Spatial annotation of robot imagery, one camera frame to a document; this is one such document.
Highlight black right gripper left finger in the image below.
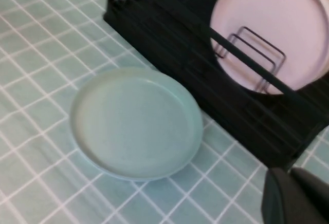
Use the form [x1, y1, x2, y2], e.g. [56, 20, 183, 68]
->
[261, 169, 317, 224]

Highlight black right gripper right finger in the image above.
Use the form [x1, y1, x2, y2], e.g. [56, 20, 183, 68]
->
[290, 167, 329, 224]

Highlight mint green plate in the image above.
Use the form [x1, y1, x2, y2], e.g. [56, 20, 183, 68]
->
[69, 66, 204, 178]

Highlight light blue plate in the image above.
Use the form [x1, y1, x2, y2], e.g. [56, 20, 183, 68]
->
[74, 141, 204, 182]

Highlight pink plate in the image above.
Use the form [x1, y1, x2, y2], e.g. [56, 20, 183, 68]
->
[209, 0, 329, 96]

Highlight green checked tablecloth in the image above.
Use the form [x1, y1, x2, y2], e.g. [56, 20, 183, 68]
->
[0, 0, 329, 224]

